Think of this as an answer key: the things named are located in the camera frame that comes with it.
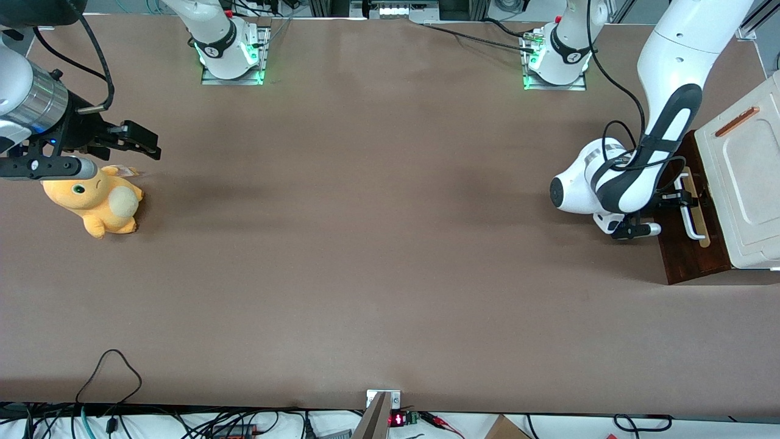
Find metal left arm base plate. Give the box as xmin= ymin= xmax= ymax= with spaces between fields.
xmin=522 ymin=34 xmax=587 ymax=91

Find orange plush toy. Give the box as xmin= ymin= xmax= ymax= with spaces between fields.
xmin=41 ymin=165 xmax=144 ymax=240

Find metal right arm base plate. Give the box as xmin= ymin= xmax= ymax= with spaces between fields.
xmin=201 ymin=26 xmax=272 ymax=86

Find orange strip on cabinet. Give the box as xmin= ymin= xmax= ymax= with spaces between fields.
xmin=715 ymin=107 xmax=761 ymax=138

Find tan wooden strip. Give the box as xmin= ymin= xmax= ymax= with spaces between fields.
xmin=681 ymin=166 xmax=711 ymax=248

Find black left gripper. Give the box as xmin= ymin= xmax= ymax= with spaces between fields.
xmin=651 ymin=188 xmax=700 ymax=215

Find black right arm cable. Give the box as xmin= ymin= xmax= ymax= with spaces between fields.
xmin=32 ymin=12 xmax=116 ymax=115

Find white drawer handle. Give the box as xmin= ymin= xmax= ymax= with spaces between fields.
xmin=674 ymin=173 xmax=707 ymax=240

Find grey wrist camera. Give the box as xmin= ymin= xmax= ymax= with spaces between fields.
xmin=611 ymin=222 xmax=662 ymax=240
xmin=0 ymin=156 xmax=99 ymax=182

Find black looped cable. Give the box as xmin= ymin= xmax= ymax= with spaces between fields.
xmin=76 ymin=349 xmax=143 ymax=408

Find black flat loop cable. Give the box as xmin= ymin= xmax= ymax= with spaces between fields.
xmin=614 ymin=414 xmax=673 ymax=433

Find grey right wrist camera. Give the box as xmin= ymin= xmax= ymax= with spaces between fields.
xmin=0 ymin=156 xmax=99 ymax=182

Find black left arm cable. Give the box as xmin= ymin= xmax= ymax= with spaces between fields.
xmin=586 ymin=0 xmax=687 ymax=185

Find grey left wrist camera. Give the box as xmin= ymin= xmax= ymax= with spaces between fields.
xmin=611 ymin=222 xmax=662 ymax=240

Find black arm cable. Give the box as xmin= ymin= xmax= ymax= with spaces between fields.
xmin=32 ymin=12 xmax=116 ymax=115
xmin=586 ymin=0 xmax=687 ymax=185

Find white power strip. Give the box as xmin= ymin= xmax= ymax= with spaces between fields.
xmin=364 ymin=2 xmax=441 ymax=20

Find aluminium frame profile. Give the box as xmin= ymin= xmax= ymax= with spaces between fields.
xmin=734 ymin=0 xmax=780 ymax=41

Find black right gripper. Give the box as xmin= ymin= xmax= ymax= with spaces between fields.
xmin=24 ymin=91 xmax=163 ymax=164

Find red clip lead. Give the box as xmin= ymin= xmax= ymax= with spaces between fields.
xmin=419 ymin=412 xmax=465 ymax=438

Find black cable on table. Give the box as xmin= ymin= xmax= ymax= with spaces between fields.
xmin=420 ymin=18 xmax=538 ymax=54

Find brown cardboard piece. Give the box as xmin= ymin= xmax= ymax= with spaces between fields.
xmin=484 ymin=414 xmax=532 ymax=439

